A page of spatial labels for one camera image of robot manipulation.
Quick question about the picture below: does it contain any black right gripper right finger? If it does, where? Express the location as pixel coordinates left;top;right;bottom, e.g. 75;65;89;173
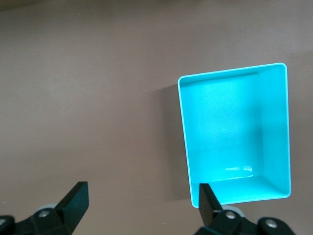
195;183;294;235

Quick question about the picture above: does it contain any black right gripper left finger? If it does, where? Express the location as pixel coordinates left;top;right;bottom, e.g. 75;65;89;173
0;181;89;235

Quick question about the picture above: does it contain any teal plastic bin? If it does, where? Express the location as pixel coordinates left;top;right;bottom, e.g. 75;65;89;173
177;62;292;209

